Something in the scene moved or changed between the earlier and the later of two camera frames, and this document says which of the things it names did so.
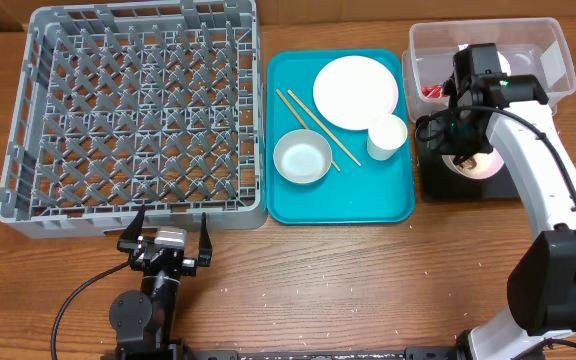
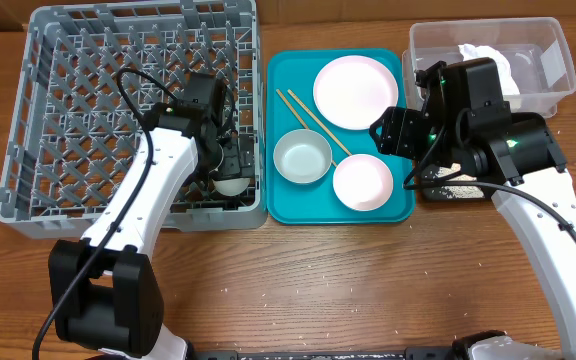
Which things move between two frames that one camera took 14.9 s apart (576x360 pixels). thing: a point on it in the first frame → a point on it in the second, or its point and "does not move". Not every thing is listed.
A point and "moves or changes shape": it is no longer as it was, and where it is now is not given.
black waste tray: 439,183 does not move
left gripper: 130,240 → 233,163
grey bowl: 302,156 does not move
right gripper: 456,148 → 390,132
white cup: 386,133 moves or changes shape
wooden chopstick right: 324,128 does not move
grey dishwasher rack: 117,107 does not move
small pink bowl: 476,166 moves or changes shape
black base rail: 410,353 does not move
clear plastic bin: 524,46 does not move
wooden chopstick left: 300,119 does not move
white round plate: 350,90 does not move
